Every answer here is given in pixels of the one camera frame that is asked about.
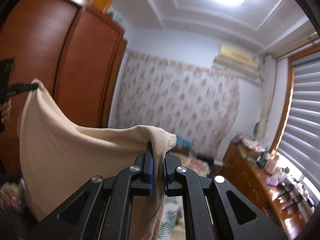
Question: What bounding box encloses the beige gathered curtain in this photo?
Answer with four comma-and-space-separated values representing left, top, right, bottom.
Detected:
259, 54, 275, 140

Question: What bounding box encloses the blue plastic bag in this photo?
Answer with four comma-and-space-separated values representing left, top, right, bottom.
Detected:
176, 137, 192, 149

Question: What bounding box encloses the leaf print blanket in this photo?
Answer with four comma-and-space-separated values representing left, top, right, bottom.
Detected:
157, 196, 183, 240

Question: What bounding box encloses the person's left hand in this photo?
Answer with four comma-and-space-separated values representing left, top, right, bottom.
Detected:
0, 101, 11, 125

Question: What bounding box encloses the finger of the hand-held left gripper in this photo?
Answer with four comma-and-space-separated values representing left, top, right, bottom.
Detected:
6, 83, 39, 96

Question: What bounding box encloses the black handheld device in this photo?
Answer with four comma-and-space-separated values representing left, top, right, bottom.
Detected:
275, 184, 293, 200
285, 192, 305, 209

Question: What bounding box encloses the beige printed t-shirt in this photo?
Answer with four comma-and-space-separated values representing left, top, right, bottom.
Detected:
17, 79, 177, 240

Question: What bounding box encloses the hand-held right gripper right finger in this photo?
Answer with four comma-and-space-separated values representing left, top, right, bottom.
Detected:
162, 151, 288, 240

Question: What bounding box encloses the wall air conditioner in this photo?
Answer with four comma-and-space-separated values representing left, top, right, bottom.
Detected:
212, 44, 260, 80

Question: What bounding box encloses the grey window blind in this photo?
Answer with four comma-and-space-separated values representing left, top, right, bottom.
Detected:
277, 55, 320, 180

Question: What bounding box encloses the brown wooden wardrobe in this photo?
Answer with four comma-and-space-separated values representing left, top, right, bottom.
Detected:
0, 0, 128, 175

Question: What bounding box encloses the ring patterned sheer curtain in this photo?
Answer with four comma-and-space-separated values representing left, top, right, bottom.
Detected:
109, 50, 240, 160

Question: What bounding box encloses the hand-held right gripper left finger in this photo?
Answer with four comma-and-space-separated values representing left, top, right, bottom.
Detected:
26, 141, 154, 240

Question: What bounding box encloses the pink bottle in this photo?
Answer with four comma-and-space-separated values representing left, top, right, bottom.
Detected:
265, 154, 280, 174

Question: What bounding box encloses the wooden curtain rod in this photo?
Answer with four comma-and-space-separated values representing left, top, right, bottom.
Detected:
275, 32, 320, 58

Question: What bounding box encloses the pale purple jar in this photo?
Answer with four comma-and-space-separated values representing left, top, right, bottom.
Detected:
266, 172, 285, 185

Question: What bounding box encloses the wooden sideboard cabinet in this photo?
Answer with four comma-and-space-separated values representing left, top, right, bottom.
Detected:
220, 140, 318, 238

